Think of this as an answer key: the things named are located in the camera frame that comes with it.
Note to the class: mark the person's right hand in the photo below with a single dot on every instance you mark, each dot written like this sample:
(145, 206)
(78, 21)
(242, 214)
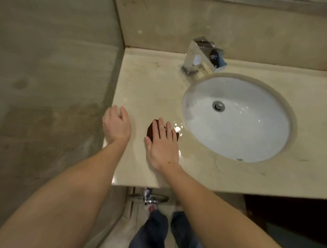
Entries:
(163, 150)

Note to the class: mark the person's left hand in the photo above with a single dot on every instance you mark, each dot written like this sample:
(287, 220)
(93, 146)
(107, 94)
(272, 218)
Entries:
(116, 127)

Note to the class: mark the person's right thumb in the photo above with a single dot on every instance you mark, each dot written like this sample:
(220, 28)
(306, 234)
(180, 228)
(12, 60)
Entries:
(147, 143)

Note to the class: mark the person's right middle finger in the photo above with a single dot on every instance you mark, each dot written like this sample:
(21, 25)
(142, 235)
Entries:
(161, 127)

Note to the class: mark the person's right little finger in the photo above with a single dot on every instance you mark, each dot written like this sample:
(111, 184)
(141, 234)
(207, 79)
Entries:
(175, 135)

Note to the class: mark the person's left thumb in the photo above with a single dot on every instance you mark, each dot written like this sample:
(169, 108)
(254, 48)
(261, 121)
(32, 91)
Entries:
(124, 114)

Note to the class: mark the brown scrubbing sponge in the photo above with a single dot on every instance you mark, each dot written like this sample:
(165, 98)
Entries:
(150, 130)

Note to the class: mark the person's left forearm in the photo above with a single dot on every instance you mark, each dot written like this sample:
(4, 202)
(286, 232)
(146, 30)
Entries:
(66, 199)

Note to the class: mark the person's right forearm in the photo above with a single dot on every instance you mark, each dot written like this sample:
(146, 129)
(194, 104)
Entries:
(212, 212)

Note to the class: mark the chrome sink drain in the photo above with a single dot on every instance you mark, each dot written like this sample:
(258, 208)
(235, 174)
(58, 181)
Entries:
(218, 106)

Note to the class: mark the white and red shoe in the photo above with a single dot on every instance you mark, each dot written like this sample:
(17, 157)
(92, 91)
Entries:
(151, 207)

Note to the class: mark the white oval sink basin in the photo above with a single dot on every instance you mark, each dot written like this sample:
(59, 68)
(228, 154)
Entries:
(240, 127)

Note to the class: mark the chrome square faucet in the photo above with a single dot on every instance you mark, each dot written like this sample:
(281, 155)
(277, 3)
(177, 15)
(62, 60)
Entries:
(196, 55)

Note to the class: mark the person's left leg blue jeans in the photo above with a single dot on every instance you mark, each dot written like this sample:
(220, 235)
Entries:
(153, 230)

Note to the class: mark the person's leg blue jeans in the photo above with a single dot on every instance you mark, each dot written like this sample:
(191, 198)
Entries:
(182, 230)
(153, 230)

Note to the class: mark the person's right leg blue jeans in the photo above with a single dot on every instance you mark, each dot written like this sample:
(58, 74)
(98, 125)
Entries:
(182, 230)

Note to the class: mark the dark vanity cabinet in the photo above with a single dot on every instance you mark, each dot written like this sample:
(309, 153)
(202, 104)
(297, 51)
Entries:
(288, 212)

